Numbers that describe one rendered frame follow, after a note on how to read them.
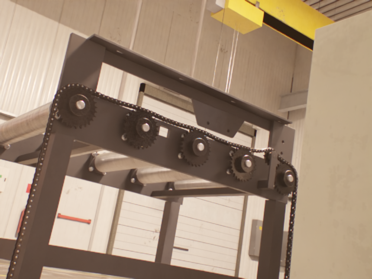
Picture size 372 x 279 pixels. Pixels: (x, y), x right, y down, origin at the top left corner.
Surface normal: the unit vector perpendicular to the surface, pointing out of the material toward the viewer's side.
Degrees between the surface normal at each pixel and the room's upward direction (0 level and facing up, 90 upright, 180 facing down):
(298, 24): 90
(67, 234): 90
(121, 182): 90
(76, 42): 90
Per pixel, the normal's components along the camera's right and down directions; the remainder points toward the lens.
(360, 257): -0.76, -0.29
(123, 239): 0.59, -0.11
